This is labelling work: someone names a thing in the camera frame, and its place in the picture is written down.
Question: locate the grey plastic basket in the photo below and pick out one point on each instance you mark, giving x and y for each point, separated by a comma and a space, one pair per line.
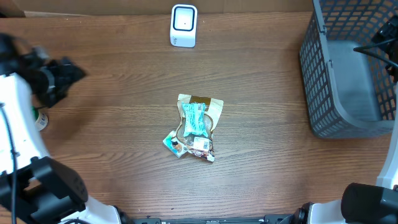
349, 68

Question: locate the brown snack packet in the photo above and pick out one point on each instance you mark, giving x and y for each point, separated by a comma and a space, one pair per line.
213, 110

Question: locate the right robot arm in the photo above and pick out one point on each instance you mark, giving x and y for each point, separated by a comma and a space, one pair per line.
360, 203

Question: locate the teal tissue pack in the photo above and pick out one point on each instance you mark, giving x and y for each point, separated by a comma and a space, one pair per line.
174, 145

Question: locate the teal snack bar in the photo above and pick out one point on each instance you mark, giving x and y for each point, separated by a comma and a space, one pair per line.
194, 119

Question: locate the green lid jar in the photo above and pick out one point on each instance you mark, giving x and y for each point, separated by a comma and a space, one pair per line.
41, 119

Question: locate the white barcode scanner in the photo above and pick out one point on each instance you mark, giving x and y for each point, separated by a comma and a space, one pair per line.
183, 25

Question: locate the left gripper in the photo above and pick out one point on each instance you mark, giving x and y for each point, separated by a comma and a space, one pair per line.
69, 75

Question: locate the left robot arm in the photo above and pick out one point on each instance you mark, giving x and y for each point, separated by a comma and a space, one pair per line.
36, 188

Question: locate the white barcode snack packet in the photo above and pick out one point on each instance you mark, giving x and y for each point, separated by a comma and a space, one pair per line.
201, 147

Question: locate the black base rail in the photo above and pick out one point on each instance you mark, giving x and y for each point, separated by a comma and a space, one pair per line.
267, 219

